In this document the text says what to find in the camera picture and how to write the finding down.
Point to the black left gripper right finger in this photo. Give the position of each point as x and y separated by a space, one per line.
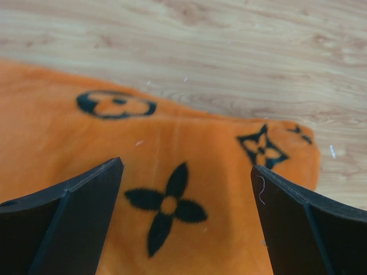
306 232

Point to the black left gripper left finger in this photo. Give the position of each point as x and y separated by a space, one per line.
61 229

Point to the orange patterned pillowcase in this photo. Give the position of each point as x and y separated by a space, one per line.
186 204

